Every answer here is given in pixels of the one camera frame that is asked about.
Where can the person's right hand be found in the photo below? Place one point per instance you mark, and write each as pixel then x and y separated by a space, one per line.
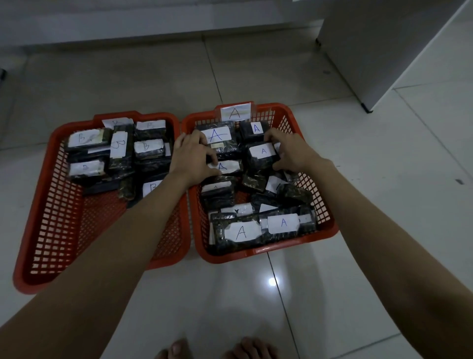
pixel 295 153

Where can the person's left hand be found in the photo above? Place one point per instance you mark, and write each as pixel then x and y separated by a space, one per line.
pixel 190 159

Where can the person's right thumb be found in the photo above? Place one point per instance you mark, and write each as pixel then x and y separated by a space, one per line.
pixel 281 159

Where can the person's left thumb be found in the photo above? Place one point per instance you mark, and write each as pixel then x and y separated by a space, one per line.
pixel 213 162

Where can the black packet small label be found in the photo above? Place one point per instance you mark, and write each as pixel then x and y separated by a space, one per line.
pixel 260 152

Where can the black packet large label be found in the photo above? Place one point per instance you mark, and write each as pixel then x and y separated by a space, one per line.
pixel 221 135

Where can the person's right forearm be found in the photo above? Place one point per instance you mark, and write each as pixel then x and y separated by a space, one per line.
pixel 388 251

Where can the person's left forearm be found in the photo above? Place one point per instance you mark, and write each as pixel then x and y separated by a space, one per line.
pixel 111 266

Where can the white paper tag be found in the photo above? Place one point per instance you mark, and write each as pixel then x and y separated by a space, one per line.
pixel 235 112
pixel 117 122

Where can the red plastic mesh basket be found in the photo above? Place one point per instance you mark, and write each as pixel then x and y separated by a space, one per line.
pixel 325 218
pixel 62 236

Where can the pile of black wrapped packets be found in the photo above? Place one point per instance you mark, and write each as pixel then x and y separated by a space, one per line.
pixel 122 151
pixel 240 233

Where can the white cabinet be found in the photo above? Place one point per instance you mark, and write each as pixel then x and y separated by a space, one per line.
pixel 373 44

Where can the person's left foot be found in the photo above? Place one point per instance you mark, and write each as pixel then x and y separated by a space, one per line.
pixel 175 349

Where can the person's foot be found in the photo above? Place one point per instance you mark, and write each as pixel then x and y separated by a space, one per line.
pixel 175 349
pixel 253 349

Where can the person's right foot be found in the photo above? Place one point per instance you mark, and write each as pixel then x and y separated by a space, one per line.
pixel 253 349

